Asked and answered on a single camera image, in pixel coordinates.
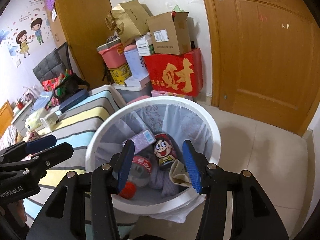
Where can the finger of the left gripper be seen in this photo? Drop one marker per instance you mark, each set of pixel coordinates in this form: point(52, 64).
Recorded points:
point(40, 161)
point(37, 143)

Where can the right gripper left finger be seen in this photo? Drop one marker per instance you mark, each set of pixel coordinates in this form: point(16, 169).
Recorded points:
point(124, 163)

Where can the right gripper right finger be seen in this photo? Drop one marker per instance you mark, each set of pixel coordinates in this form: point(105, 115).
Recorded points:
point(192, 162)

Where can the cream cloth bag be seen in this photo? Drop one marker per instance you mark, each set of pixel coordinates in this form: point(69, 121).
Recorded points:
point(178, 174)

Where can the white round trash bin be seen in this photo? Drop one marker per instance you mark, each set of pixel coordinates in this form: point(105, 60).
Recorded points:
point(100, 149)

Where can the left hand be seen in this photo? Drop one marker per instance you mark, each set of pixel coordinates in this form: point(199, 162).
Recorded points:
point(17, 209)

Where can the floral bed quilt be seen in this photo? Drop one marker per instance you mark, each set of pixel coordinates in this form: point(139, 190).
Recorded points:
point(10, 137)

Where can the red round lid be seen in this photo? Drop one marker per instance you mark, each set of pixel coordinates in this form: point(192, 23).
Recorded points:
point(128, 191)

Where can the purple cartoon carton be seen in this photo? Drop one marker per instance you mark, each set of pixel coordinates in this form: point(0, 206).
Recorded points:
point(143, 140)

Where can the white bedside drawer cabinet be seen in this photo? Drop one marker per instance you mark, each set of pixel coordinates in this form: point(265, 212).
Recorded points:
point(19, 120)

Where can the cartoon face can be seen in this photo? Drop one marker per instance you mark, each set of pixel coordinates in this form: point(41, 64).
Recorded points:
point(164, 151)

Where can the white yogurt cup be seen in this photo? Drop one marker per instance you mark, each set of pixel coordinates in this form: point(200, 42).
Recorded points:
point(50, 120)

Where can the wooden bed headboard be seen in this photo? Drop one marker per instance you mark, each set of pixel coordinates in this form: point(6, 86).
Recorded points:
point(6, 117)

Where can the green tissue pack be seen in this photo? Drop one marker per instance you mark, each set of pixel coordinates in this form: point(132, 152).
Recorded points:
point(33, 121)

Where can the folded blue cloth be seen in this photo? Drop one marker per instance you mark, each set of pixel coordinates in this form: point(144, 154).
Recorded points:
point(42, 101)

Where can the dark blue glasses case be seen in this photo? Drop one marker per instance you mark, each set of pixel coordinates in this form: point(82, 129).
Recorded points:
point(78, 97)

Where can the pink plastic stool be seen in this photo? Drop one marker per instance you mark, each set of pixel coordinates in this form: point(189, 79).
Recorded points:
point(139, 98)

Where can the red plaid fabric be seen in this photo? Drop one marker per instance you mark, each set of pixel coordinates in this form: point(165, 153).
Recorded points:
point(51, 84)

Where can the black handbag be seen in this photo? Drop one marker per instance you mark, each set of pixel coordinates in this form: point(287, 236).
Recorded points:
point(69, 86)

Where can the pink floral box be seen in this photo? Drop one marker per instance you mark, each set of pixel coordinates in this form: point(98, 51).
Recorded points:
point(155, 93)

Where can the red gift box gold character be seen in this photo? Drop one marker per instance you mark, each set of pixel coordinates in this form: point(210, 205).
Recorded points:
point(180, 74)

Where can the yellow patterned box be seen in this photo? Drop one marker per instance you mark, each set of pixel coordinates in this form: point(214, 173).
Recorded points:
point(120, 74)

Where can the grey quilted cushion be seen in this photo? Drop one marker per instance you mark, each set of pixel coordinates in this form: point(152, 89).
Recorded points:
point(54, 64)

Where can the lavender cylindrical box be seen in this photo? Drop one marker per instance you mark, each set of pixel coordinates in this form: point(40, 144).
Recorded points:
point(136, 64)

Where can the pink plastic storage bin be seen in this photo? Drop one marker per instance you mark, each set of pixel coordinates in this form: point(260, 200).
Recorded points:
point(114, 56)

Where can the stacked white small boxes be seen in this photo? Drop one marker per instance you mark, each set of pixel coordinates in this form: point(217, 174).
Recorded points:
point(144, 45)

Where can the open cardboard box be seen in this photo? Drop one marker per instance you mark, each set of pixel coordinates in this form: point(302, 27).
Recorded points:
point(169, 33)

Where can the wooden door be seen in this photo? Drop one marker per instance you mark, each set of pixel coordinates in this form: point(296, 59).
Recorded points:
point(265, 60)

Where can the brown paper bag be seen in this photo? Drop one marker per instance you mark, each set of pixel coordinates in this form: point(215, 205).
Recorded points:
point(128, 20)

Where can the wooden wardrobe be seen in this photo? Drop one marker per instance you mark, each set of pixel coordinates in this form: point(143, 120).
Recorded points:
point(83, 24)

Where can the cartoon couple wall sticker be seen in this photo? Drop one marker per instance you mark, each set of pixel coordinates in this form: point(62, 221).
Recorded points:
point(23, 39)

